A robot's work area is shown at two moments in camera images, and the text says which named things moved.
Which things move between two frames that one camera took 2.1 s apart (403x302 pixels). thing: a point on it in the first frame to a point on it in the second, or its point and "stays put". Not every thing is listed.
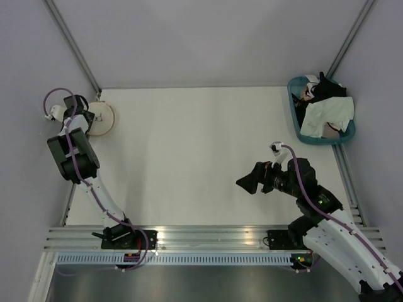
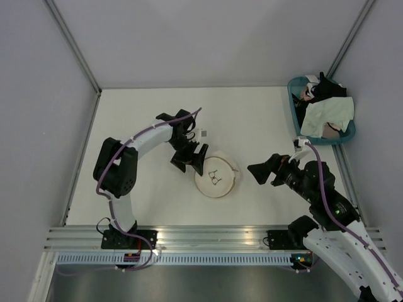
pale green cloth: x=337 y=111 stays put
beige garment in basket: x=330 y=130 stays put
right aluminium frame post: x=350 y=38 stays put
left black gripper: x=91 y=117 to x=179 y=161
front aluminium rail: x=67 y=238 stays put
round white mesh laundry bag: x=104 y=118 to x=218 y=177
